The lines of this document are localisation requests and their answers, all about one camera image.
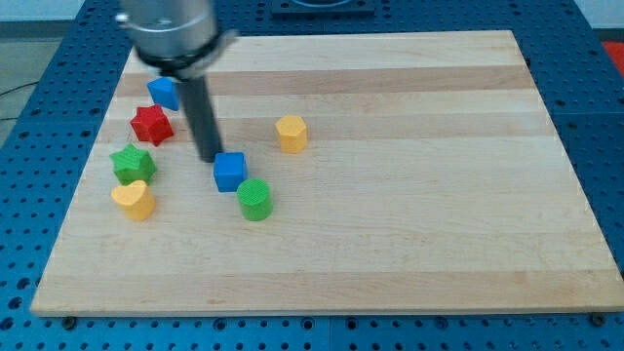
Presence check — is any wooden board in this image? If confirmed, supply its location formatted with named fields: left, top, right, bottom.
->
left=31, top=30, right=623, bottom=317

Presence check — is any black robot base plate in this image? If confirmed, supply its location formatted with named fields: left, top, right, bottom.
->
left=269, top=0, right=376, bottom=16

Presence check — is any blue wedge block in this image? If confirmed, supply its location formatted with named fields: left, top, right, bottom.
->
left=146, top=77, right=179, bottom=111

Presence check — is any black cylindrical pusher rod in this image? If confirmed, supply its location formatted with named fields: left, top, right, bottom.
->
left=177, top=76, right=222, bottom=163

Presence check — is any green star block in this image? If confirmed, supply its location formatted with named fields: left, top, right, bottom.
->
left=109, top=143, right=157, bottom=185

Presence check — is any red star block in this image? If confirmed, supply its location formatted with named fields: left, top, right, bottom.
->
left=131, top=104, right=175, bottom=146

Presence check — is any black cable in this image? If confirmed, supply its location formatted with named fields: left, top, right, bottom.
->
left=0, top=80, right=39, bottom=122

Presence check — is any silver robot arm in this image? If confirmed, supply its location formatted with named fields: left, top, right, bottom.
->
left=116, top=0, right=239, bottom=82

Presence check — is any green cylinder block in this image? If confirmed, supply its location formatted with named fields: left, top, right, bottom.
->
left=236, top=178, right=273, bottom=221

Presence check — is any yellow hexagon block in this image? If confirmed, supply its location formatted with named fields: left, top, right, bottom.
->
left=275, top=115, right=308, bottom=154

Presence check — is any yellow heart block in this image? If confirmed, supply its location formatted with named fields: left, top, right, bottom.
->
left=110, top=180, right=156, bottom=221

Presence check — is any blue cube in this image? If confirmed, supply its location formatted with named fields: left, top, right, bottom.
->
left=214, top=152, right=248, bottom=192

